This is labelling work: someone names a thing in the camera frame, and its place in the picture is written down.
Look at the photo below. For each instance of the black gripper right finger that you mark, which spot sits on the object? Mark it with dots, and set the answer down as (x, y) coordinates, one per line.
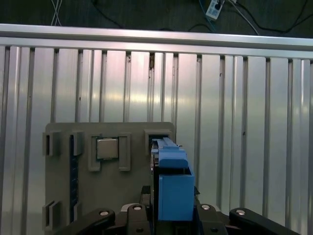
(207, 220)

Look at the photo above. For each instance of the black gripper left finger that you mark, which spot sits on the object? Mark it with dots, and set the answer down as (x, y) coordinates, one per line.
(137, 220)

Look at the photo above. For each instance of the silver CPU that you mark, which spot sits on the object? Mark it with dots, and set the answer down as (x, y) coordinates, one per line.
(107, 149)

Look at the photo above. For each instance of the white power strip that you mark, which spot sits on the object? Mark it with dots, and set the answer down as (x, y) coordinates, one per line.
(214, 9)

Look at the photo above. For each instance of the grey parts rack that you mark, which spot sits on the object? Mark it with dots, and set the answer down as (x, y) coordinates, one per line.
(110, 186)

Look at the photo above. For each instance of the hard disk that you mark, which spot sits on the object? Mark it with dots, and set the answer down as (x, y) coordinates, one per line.
(176, 195)

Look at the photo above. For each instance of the RAM stick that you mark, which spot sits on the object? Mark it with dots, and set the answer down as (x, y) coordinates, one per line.
(74, 171)

